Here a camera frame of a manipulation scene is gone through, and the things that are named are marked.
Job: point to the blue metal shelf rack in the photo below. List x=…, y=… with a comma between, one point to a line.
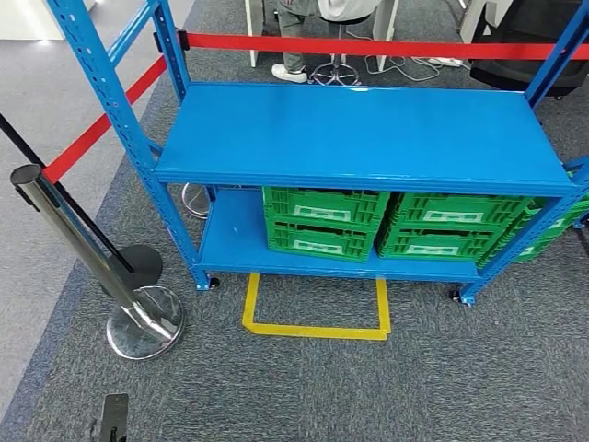
x=359, y=134

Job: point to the yellow floor tape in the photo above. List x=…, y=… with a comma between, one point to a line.
x=313, y=331

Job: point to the chrome dome base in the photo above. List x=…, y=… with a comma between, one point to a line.
x=195, y=204
x=147, y=335

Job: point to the chrome swivel stool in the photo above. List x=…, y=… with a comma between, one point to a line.
x=335, y=72

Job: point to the person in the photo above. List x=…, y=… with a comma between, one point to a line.
x=289, y=36

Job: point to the red barrier belt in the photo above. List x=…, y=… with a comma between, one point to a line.
x=368, y=47
x=92, y=134

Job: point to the black office chair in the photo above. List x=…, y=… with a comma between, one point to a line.
x=529, y=67

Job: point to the black post with disc base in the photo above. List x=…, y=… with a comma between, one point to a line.
x=138, y=265

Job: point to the black stanchion post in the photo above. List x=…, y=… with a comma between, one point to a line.
x=183, y=40

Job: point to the chrome stanchion post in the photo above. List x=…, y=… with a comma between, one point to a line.
x=78, y=238

